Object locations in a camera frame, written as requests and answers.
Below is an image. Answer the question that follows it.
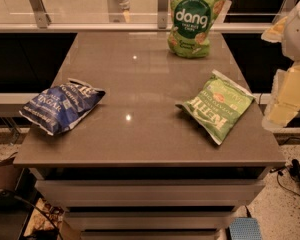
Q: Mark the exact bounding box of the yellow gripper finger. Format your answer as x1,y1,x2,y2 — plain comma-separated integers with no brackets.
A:
261,17,287,43
262,63,300,130

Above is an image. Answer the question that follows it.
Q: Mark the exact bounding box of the black floor cable right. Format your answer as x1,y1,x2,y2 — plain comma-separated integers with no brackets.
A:
269,158,300,212

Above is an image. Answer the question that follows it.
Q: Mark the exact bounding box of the black cable left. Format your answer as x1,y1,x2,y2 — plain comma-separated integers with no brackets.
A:
0,152,64,240

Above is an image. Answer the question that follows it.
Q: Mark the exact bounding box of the green kettle chip bag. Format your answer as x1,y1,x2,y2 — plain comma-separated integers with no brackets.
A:
177,70,254,145

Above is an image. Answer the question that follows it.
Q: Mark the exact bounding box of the blue kettle chip bag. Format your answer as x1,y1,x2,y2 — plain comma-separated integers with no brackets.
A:
19,78,106,136

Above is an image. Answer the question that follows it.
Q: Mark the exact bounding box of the green dang rice chip bag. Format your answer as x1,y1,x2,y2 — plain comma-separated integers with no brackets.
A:
168,0,226,59

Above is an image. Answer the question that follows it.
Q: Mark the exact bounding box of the grey drawer cabinet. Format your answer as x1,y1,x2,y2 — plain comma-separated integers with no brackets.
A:
34,166,273,240

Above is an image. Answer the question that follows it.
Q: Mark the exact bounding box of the glass railing with metal posts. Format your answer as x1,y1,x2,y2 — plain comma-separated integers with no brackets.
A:
0,0,300,34

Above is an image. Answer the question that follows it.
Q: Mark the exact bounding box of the blue perforated floor object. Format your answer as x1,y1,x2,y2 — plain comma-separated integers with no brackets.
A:
228,218,262,240

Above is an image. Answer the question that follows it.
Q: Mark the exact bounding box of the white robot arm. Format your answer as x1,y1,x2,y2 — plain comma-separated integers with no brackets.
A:
261,1,300,130

